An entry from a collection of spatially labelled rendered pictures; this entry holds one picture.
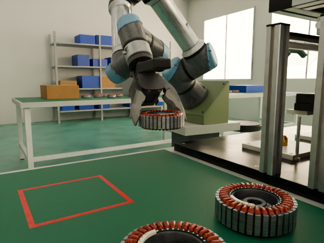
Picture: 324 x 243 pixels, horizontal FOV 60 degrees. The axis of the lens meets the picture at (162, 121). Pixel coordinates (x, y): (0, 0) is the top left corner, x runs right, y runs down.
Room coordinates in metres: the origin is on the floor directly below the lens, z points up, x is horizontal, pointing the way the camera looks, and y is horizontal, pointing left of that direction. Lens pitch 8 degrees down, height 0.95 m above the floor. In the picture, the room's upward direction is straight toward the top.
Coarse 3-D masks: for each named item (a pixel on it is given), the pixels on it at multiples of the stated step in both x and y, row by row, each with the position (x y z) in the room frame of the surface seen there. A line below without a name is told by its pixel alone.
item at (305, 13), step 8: (272, 0) 0.52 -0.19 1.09; (280, 0) 0.50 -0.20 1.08; (288, 0) 0.49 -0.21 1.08; (296, 0) 0.48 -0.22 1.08; (304, 0) 0.47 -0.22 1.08; (312, 0) 0.45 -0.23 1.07; (320, 0) 0.45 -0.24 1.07; (272, 8) 0.51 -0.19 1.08; (280, 8) 0.50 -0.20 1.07; (288, 8) 0.49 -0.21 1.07; (296, 8) 0.49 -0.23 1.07; (304, 8) 0.49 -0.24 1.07; (312, 8) 0.49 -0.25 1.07; (320, 8) 0.53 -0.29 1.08; (296, 16) 0.55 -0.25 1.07; (304, 16) 0.55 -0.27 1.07; (312, 16) 0.56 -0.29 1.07
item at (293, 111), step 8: (296, 96) 0.67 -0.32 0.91; (304, 96) 0.65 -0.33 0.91; (312, 96) 0.63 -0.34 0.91; (296, 104) 0.66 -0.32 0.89; (304, 104) 0.65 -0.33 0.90; (312, 104) 0.63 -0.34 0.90; (288, 112) 0.68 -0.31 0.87; (296, 112) 0.67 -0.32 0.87; (304, 112) 0.65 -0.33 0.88; (312, 112) 0.66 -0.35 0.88
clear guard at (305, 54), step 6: (288, 54) 0.93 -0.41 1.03; (294, 54) 0.94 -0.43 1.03; (300, 54) 0.96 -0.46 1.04; (306, 54) 0.97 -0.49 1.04; (312, 54) 0.99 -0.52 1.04; (288, 60) 0.95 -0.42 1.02; (294, 60) 0.97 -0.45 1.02; (300, 60) 0.99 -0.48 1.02; (306, 60) 1.00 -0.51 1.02; (312, 60) 1.02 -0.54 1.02
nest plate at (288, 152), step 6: (246, 144) 0.73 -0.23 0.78; (252, 144) 0.73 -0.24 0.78; (258, 144) 0.73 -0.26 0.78; (288, 144) 0.73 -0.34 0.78; (294, 144) 0.73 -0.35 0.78; (300, 144) 0.73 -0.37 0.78; (306, 144) 0.73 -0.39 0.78; (258, 150) 0.70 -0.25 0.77; (282, 150) 0.66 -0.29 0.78; (288, 150) 0.66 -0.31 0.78; (294, 150) 0.66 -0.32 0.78; (300, 150) 0.66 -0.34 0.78; (306, 150) 0.66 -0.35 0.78; (282, 156) 0.64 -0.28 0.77; (288, 156) 0.63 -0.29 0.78; (294, 156) 0.62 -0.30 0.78; (300, 156) 0.64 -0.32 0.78; (306, 156) 0.65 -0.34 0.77
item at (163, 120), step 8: (144, 112) 0.66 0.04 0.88; (152, 112) 0.70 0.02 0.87; (160, 112) 0.70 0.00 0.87; (168, 112) 0.70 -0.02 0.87; (176, 112) 0.68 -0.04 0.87; (144, 120) 0.63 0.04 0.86; (152, 120) 0.62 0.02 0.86; (160, 120) 0.62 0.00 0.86; (168, 120) 0.62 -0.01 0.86; (176, 120) 0.63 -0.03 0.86; (184, 120) 0.66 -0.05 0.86; (144, 128) 0.64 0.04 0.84; (152, 128) 0.62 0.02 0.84; (160, 128) 0.62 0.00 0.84; (168, 128) 0.62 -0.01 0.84; (176, 128) 0.64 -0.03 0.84
